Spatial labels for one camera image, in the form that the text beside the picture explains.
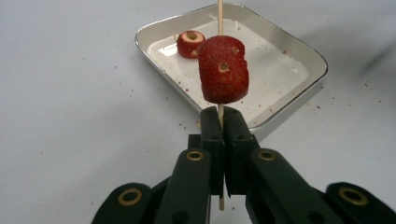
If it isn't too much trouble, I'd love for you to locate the white square tray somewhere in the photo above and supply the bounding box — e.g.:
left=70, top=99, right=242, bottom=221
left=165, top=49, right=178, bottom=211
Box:
left=134, top=3, right=329, bottom=142

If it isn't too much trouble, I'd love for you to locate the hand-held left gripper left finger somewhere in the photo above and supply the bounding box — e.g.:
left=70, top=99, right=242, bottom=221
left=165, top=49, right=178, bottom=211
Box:
left=153, top=105, right=226, bottom=224

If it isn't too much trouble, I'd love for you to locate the red hawthorn fruit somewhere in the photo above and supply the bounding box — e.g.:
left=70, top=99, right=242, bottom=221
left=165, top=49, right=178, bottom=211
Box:
left=176, top=30, right=206, bottom=60
left=199, top=59, right=250, bottom=105
left=196, top=35, right=247, bottom=68

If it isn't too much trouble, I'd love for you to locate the thin wooden skewer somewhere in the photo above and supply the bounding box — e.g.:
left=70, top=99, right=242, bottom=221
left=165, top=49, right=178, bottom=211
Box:
left=216, top=0, right=226, bottom=212

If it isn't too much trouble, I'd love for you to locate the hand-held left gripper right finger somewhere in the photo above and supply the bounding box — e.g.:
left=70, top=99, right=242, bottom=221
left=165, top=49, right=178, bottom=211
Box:
left=223, top=105, right=345, bottom=224

